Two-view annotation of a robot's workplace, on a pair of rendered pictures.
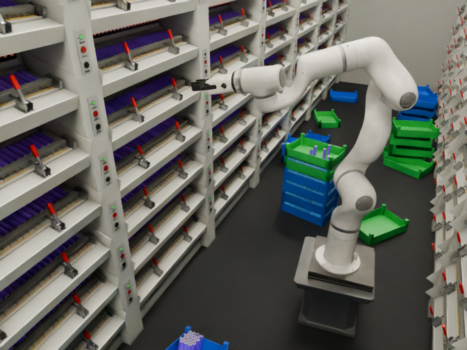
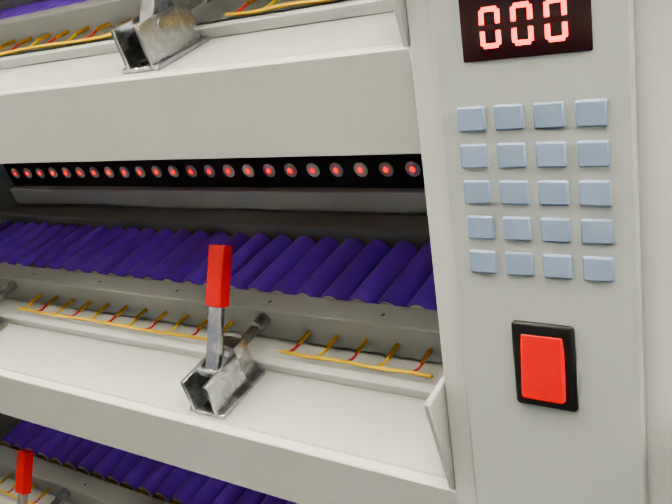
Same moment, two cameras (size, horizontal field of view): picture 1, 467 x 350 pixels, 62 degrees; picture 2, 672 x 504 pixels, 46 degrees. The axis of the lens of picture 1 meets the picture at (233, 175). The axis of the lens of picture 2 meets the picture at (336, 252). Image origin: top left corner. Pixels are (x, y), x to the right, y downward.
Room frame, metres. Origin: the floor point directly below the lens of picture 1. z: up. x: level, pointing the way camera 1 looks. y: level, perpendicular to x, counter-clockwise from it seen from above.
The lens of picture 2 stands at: (1.74, -0.16, 1.50)
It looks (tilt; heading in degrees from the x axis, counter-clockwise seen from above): 15 degrees down; 102
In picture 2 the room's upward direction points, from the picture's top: 8 degrees counter-clockwise
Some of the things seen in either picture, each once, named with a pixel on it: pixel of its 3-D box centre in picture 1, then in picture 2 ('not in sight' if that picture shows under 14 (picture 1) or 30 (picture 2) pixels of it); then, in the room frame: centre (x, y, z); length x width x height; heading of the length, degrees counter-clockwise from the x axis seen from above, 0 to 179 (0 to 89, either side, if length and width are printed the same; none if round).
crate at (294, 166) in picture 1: (314, 162); not in sight; (2.07, -0.49, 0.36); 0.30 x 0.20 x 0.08; 52
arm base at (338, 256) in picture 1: (340, 242); not in sight; (1.27, -0.45, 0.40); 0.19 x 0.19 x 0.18
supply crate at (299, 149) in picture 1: (315, 150); not in sight; (2.07, -0.49, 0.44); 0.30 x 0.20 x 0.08; 52
